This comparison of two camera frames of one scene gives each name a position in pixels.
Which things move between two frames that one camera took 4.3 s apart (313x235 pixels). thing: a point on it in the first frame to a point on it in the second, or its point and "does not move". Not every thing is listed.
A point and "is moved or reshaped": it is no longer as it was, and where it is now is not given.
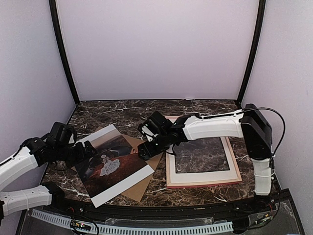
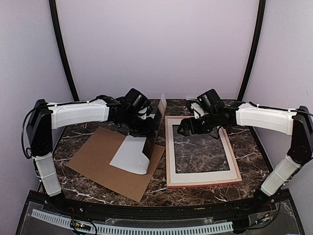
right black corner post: (262, 8) does not move
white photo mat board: (229, 175) does not move
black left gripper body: (71, 157) to (138, 128)
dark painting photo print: (116, 164) is moved or reshaped
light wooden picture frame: (169, 185) does not move
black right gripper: (142, 148) to (184, 123)
